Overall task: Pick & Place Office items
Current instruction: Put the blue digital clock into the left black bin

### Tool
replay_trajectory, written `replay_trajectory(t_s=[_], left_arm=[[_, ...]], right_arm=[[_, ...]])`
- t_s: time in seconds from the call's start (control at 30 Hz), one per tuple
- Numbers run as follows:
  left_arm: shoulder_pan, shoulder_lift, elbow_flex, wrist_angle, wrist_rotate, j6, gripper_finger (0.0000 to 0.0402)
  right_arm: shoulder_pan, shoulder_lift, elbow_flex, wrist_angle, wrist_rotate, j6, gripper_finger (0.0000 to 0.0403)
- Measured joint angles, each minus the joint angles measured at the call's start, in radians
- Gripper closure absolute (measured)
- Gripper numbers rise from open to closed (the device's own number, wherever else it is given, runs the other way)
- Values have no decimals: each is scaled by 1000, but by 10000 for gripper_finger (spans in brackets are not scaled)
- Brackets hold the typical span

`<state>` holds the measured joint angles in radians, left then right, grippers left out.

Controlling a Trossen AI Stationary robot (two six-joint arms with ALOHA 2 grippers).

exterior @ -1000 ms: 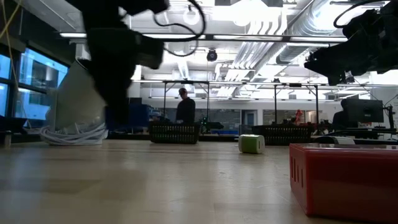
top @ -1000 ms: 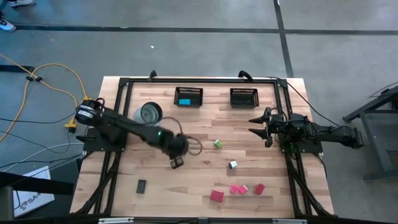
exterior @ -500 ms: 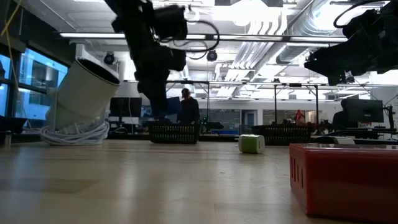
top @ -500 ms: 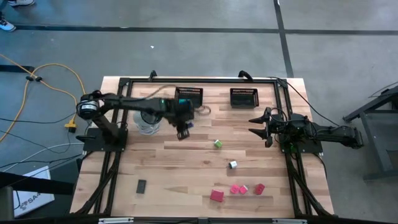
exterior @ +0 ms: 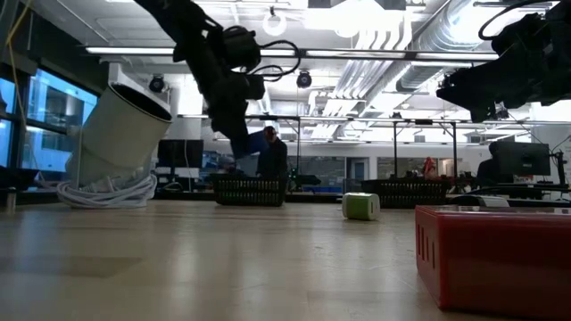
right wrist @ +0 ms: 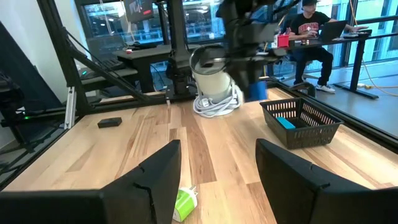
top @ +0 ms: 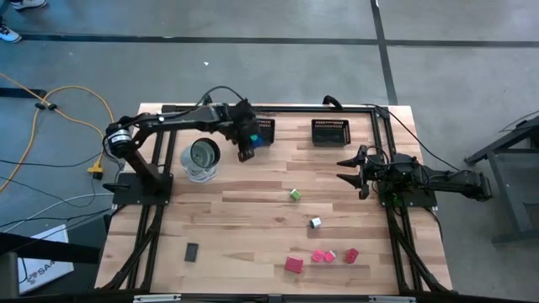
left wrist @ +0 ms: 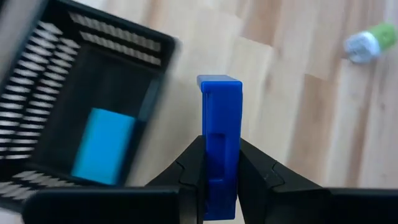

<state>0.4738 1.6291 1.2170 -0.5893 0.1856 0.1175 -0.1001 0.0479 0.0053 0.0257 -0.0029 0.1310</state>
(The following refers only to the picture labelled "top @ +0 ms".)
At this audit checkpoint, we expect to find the black plastic mesh basket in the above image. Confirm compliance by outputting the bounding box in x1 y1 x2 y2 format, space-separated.
252 117 277 146
311 118 352 148

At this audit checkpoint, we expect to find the silver bracket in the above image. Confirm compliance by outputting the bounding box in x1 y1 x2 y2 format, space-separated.
133 294 183 303
369 295 418 303

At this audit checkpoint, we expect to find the black floor cable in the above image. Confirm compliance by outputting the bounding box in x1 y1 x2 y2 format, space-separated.
0 157 100 168
0 208 114 231

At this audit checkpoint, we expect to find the person's shoe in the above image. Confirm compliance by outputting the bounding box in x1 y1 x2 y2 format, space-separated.
8 0 48 11
0 23 23 45

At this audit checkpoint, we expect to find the white cylindrical container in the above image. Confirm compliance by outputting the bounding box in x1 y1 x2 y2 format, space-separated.
180 137 221 180

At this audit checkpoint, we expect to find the white printed sign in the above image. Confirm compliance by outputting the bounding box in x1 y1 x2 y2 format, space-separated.
16 224 75 295

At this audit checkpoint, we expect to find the black floor cable cover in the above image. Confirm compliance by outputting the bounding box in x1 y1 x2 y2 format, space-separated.
0 88 48 99

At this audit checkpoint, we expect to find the black metal desk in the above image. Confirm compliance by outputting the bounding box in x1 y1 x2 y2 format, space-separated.
464 109 539 245

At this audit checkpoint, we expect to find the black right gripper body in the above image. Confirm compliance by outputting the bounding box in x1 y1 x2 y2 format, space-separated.
364 155 395 190

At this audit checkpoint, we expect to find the black block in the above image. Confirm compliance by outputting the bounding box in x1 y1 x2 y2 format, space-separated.
184 242 200 263

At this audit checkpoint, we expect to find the black beam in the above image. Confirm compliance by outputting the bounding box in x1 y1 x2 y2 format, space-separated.
0 232 102 265

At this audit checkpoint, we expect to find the black aluminium frame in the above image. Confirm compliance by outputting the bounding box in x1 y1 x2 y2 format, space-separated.
94 104 456 303

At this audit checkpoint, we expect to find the yellow plug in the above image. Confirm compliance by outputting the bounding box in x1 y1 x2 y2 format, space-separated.
87 158 105 180

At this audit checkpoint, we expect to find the white floor cable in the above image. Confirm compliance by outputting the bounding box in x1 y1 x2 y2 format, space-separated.
3 192 115 233

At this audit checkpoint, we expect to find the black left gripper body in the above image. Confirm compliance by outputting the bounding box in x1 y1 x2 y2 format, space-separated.
229 99 263 148

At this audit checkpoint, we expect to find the black cable loop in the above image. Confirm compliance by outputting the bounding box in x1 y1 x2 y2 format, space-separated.
322 94 344 111

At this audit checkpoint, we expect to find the coiled white cable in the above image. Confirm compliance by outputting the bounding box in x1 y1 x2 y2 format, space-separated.
184 166 220 183

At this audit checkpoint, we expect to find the large red box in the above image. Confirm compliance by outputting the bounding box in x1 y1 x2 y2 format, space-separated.
284 256 304 274

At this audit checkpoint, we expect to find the yellow extension cable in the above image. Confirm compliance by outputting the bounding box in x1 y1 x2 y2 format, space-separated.
0 72 117 194

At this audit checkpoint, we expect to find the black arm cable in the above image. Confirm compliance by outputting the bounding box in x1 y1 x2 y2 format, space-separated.
362 103 462 173

